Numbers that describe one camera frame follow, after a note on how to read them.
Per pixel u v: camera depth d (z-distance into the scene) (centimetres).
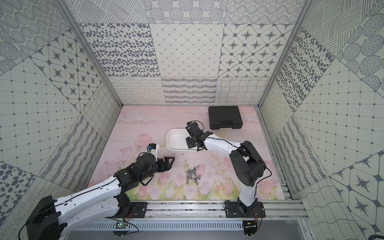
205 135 69
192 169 88
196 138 68
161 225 70
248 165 48
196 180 84
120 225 72
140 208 73
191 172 86
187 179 84
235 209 73
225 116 111
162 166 70
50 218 41
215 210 76
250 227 73
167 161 72
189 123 84
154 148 73
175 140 98
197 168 88
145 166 60
